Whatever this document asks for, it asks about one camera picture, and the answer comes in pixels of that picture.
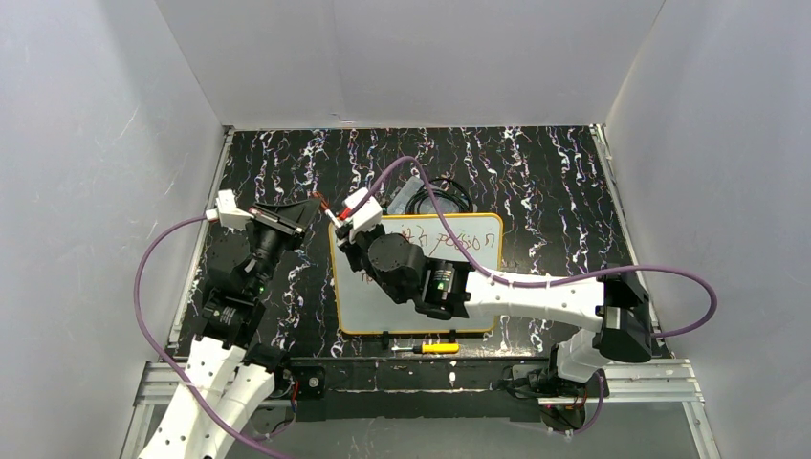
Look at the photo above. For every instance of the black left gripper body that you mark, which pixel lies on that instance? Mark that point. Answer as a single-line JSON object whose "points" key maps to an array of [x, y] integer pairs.
{"points": [[276, 219]]}

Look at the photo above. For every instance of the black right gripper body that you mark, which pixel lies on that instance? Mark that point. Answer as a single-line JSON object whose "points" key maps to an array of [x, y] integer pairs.
{"points": [[354, 239]]}

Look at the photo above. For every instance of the red marker cap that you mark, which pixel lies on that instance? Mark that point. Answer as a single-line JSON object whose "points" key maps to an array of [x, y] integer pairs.
{"points": [[323, 203]]}

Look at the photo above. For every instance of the white whiteboard marker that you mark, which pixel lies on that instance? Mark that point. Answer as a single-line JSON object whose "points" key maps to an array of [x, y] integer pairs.
{"points": [[335, 219]]}

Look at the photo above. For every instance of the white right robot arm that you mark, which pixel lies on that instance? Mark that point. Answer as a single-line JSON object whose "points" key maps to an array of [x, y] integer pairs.
{"points": [[610, 309]]}

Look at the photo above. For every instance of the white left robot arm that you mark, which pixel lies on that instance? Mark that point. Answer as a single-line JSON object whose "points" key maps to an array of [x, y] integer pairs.
{"points": [[226, 377]]}

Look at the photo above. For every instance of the clear plastic screw box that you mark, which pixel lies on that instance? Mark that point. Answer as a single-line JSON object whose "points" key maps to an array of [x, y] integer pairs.
{"points": [[413, 199]]}

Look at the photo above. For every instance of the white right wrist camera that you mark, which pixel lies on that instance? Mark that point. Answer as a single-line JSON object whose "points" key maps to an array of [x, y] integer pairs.
{"points": [[362, 216]]}

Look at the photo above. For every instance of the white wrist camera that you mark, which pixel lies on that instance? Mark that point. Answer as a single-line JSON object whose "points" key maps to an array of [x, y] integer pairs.
{"points": [[227, 212], [362, 216]]}

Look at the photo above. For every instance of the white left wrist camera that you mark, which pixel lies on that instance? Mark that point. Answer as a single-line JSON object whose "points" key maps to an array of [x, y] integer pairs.
{"points": [[227, 212]]}

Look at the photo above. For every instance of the yellow handled screwdriver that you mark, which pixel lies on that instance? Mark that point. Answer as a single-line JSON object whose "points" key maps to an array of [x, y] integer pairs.
{"points": [[436, 348]]}

